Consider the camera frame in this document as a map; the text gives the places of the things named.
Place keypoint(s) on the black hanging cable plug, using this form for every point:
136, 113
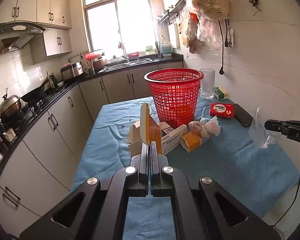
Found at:
221, 71

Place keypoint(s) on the kitchen window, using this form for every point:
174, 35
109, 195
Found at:
110, 22

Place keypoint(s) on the black phone case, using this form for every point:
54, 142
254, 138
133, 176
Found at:
242, 115

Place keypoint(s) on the hanging plastic bags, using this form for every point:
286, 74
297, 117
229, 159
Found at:
201, 23

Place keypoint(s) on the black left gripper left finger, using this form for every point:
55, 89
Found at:
138, 186

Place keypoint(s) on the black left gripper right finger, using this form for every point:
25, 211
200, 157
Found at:
158, 161

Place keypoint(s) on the steel lidded pot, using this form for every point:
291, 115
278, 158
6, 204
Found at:
10, 106

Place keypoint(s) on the red plastic mesh basket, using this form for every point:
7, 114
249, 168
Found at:
175, 93

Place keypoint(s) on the small brown white box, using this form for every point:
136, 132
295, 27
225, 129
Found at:
165, 128

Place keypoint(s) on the orange white carton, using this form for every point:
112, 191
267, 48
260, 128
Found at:
150, 131

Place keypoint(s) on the silver rice cooker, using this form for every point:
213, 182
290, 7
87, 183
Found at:
71, 70

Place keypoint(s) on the beige torn cardboard box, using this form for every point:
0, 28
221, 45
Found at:
134, 140

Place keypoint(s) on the black wok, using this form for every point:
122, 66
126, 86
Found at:
36, 93

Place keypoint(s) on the range hood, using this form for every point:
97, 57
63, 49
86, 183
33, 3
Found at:
16, 35

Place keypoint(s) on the clear plastic bag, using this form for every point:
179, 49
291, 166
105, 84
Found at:
261, 137

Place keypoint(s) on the white pink plastic bag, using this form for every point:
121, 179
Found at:
205, 127

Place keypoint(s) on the upper wall cabinets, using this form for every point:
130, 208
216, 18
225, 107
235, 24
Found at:
53, 15

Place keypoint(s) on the orange cardboard box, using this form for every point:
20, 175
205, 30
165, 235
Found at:
192, 140

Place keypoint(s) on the lower kitchen cabinets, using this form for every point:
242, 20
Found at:
39, 169

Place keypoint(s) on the clear glass mug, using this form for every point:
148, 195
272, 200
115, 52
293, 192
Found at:
207, 83

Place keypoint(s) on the blue table cloth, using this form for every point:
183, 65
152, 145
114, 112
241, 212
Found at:
258, 178

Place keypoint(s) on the green yellow snack packet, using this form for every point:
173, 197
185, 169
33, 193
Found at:
221, 94

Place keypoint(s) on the sink faucet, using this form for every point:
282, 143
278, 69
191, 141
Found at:
125, 56

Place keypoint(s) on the red tissue pack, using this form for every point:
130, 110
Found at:
222, 110

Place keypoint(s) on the white medicine box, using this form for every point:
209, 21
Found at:
172, 139

